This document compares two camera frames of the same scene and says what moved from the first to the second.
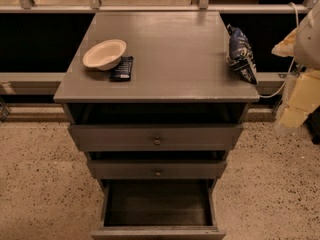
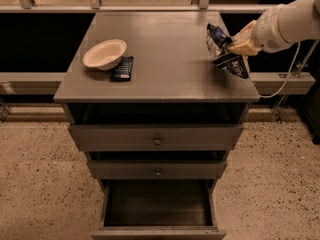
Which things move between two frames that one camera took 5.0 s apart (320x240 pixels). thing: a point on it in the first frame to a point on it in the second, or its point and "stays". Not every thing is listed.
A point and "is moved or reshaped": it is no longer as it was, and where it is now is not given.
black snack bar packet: [122, 72] stays
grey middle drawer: [157, 169] stays
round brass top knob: [157, 141] stays
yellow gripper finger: [286, 48] to [245, 35]
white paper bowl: [105, 55] stays
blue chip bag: [239, 55] is moved or reshaped
